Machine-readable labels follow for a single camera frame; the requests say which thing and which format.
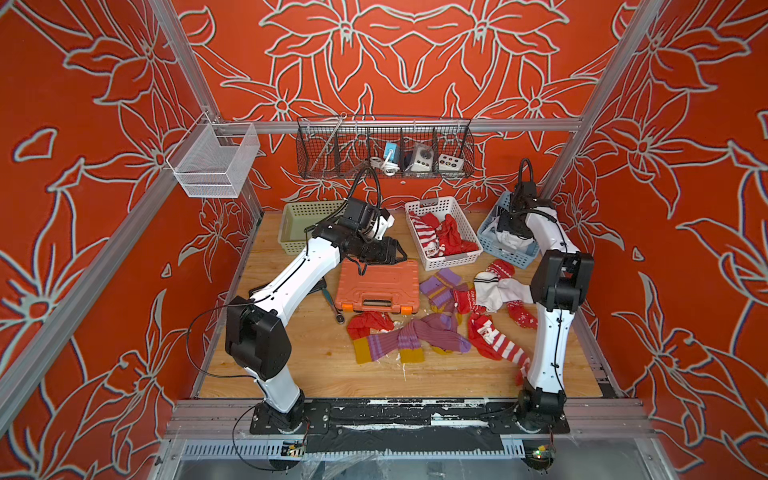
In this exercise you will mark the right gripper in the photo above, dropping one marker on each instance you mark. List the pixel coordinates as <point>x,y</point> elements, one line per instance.
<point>502,223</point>

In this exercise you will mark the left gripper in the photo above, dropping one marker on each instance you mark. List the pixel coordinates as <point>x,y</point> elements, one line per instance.
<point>389,250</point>

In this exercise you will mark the red christmas sock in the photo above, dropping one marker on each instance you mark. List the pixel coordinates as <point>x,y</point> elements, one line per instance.
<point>451,241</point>

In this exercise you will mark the purple yellow striped sock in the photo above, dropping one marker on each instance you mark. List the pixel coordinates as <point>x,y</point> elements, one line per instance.
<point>439,290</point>

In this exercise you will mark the purple ribbed sock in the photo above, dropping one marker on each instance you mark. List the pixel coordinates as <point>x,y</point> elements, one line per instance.
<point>438,330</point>

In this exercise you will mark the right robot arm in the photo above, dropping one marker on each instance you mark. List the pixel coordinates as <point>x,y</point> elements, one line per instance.
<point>558,289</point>

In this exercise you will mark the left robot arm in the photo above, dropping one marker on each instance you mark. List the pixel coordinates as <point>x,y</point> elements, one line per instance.
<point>256,336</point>

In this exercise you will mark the blue plastic basket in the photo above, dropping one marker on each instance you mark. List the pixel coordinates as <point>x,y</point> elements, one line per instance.
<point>504,245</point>

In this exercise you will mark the green plastic basket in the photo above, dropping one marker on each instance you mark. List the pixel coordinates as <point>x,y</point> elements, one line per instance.
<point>297,216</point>

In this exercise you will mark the white plastic basket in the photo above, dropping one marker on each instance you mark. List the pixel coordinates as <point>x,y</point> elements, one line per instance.
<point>440,207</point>

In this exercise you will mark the orange plastic tool case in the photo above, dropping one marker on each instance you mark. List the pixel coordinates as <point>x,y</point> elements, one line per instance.
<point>382,288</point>

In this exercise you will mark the white power adapter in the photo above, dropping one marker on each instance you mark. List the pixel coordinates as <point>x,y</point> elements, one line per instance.
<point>388,162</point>

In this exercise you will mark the white black striped crew sock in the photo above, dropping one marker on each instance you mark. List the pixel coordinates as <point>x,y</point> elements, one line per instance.
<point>492,292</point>

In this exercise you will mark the white button box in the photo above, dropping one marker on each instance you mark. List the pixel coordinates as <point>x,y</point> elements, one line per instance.
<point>450,165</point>

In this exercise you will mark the ratchet wrench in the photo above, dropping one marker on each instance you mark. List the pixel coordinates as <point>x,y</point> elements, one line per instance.
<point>339,317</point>

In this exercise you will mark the red crumpled sock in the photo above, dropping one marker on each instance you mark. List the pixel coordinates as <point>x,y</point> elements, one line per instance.
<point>363,324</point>

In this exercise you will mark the white socket cube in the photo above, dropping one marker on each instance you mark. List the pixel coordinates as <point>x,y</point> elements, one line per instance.
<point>421,159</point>

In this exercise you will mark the red white striped santa sock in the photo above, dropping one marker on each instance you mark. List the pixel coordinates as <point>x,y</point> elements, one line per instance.
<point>492,344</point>

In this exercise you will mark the black wire wall basket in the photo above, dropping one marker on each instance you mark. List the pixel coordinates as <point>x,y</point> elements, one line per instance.
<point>338,146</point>

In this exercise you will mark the white wire wall basket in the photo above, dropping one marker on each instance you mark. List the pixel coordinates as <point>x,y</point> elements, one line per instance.
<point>208,167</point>

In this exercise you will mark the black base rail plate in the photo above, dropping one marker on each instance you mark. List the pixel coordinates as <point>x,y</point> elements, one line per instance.
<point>459,426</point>

